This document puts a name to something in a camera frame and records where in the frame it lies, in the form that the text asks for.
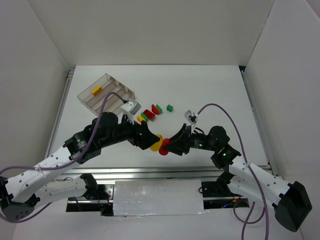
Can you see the small yellow lego brick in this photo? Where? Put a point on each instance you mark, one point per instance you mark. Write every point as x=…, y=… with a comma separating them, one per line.
x=140, y=118

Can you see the yellow rounded lego brick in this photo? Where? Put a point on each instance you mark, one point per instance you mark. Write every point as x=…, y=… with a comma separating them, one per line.
x=156, y=146

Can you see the green half-round lego brick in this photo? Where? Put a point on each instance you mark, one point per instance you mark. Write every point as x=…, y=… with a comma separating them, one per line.
x=159, y=109

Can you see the clear compartment organizer tray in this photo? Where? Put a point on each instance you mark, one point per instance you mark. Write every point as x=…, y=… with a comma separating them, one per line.
x=108, y=84

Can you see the red rectangular lego brick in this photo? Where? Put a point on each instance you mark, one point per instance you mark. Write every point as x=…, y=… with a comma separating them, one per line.
x=150, y=115

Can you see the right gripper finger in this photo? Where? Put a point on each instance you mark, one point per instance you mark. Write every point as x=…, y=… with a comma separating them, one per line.
x=177, y=149
x=183, y=136

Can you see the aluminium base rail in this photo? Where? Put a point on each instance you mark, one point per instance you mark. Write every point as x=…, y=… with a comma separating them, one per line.
x=159, y=173

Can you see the red rounded lego brick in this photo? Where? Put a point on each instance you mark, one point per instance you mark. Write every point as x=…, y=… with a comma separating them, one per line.
x=162, y=150

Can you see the small green lego brick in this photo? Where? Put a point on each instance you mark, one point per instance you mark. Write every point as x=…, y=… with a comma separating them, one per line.
x=169, y=108

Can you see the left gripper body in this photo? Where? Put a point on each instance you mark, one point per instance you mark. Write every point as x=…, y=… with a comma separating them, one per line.
x=139, y=135

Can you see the red half-round lego brick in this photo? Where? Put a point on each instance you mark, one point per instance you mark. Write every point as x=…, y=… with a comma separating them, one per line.
x=155, y=110

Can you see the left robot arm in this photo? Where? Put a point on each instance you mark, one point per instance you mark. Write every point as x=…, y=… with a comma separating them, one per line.
x=22, y=194

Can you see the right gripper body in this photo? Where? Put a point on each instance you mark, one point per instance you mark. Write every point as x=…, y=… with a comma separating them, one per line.
x=186, y=139

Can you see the yellow rectangular lego brick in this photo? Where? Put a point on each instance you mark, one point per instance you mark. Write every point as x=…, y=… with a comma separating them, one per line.
x=96, y=90

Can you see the white cover panel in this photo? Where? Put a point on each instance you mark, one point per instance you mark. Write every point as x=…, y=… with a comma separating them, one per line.
x=157, y=198

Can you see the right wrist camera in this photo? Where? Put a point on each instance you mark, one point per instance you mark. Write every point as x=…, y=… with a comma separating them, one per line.
x=192, y=118

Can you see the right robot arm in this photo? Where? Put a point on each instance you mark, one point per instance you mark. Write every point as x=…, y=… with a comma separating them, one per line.
x=290, y=201

